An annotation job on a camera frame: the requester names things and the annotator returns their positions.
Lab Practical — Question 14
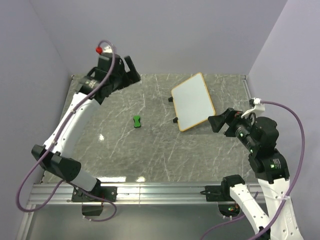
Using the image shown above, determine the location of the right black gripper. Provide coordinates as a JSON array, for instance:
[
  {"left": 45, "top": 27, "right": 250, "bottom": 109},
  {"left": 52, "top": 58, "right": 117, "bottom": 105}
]
[{"left": 207, "top": 105, "right": 258, "bottom": 150}]

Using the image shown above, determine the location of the orange framed whiteboard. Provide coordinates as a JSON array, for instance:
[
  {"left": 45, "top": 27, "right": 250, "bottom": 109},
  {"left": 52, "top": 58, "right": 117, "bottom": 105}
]
[{"left": 170, "top": 72, "right": 216, "bottom": 132}]

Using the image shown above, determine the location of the green whiteboard eraser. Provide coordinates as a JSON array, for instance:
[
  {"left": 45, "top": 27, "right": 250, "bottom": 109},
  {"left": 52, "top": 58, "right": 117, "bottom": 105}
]
[{"left": 133, "top": 115, "right": 142, "bottom": 128}]

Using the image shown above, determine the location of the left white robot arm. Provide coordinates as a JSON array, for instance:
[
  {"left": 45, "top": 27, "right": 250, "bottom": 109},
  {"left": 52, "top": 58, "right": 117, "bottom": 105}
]
[{"left": 31, "top": 47, "right": 141, "bottom": 201}]

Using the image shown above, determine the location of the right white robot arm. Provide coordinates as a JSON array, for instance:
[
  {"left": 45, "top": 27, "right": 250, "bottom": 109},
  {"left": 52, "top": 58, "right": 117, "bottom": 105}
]
[{"left": 201, "top": 98, "right": 306, "bottom": 240}]

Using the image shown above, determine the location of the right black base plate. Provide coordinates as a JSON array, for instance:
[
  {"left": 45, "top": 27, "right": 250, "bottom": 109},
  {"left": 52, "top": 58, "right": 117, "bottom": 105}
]
[{"left": 200, "top": 185, "right": 234, "bottom": 202}]

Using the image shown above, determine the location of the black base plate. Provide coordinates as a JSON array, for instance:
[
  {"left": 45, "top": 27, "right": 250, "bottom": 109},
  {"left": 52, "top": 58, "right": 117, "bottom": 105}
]
[
  {"left": 200, "top": 185, "right": 234, "bottom": 202},
  {"left": 71, "top": 186, "right": 118, "bottom": 203}
]

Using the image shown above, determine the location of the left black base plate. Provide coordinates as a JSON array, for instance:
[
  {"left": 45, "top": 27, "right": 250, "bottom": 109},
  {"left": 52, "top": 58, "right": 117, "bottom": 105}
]
[{"left": 71, "top": 186, "right": 118, "bottom": 203}]

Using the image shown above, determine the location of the aluminium mounting rail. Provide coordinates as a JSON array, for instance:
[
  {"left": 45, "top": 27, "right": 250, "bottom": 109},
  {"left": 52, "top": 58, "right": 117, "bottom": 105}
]
[{"left": 27, "top": 182, "right": 265, "bottom": 206}]

